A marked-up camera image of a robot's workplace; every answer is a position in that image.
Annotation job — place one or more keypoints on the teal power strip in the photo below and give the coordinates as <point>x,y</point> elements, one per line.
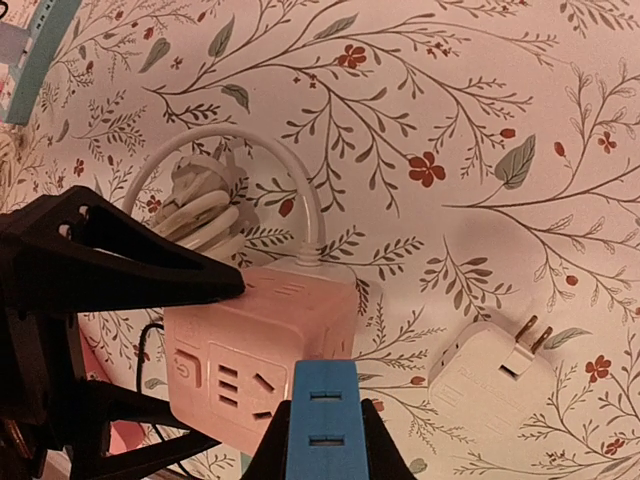
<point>26,55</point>

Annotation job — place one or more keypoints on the blue plug adapter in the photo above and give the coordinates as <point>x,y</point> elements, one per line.
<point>326,433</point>

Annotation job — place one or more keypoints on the pink cube socket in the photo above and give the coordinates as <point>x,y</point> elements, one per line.
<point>230,364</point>

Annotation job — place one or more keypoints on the white square adapter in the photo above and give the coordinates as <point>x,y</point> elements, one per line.
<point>490,381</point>

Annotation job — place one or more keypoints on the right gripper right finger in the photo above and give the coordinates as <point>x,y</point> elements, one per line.
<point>385,461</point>

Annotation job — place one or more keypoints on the floral table mat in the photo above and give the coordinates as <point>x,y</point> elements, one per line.
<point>473,160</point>

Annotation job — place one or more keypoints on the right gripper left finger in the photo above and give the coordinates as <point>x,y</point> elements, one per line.
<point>269,460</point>

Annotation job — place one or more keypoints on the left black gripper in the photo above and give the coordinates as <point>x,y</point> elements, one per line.
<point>73,253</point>

